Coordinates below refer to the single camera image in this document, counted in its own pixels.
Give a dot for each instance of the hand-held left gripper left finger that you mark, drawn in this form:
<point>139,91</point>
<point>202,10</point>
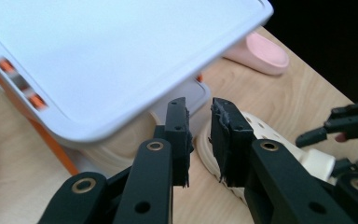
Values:
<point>177,140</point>

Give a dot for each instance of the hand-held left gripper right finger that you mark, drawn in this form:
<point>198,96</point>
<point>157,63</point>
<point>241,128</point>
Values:
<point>230,146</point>

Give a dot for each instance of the cream slipper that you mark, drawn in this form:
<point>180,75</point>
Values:
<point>286,146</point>

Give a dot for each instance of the pink slipper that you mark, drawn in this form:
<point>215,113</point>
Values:
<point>261,54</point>

